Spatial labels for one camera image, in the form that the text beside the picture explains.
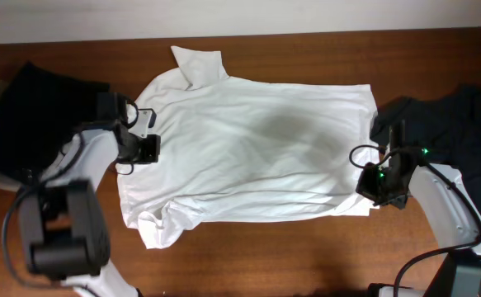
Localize white t-shirt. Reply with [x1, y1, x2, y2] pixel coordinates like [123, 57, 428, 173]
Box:
[117, 46, 379, 249]

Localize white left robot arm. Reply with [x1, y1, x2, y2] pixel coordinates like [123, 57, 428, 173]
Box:
[1, 92, 161, 296]

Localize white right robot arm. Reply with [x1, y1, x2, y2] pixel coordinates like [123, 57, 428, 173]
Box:
[356, 122, 481, 297]

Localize black folded garment stack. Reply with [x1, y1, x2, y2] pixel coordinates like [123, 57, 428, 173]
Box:
[0, 62, 110, 183]

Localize dark navy garment pile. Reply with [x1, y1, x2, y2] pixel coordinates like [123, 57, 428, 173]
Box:
[370, 85, 481, 214]

